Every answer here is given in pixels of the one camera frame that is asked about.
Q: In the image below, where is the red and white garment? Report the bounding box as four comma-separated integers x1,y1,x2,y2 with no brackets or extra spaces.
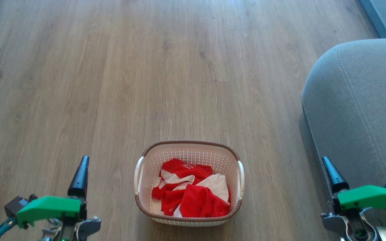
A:
151,159,231,218

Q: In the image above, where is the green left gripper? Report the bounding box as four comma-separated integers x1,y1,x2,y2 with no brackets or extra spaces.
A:
16,156,102,241

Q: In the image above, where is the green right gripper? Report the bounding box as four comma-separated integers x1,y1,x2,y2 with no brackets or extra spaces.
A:
321,156,386,241

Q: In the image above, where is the white plastic laundry basket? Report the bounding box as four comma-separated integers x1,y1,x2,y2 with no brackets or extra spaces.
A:
134,140,245,227

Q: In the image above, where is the grey fabric sofa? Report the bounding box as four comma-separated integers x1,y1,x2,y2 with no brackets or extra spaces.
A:
302,38,386,241

